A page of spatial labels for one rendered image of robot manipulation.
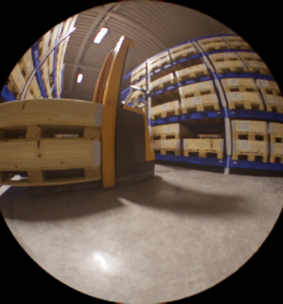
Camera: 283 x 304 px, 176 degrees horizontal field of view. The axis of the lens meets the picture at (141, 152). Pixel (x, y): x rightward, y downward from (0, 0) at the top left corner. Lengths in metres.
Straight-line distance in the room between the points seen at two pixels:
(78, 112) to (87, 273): 0.96
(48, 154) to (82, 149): 0.29
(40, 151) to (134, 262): 0.85
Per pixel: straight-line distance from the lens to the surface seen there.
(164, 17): 7.62
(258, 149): 2.02
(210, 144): 1.81
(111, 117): 0.94
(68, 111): 0.83
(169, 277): 0.45
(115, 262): 0.46
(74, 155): 0.78
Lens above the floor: 0.44
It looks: 3 degrees down
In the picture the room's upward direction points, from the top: 1 degrees clockwise
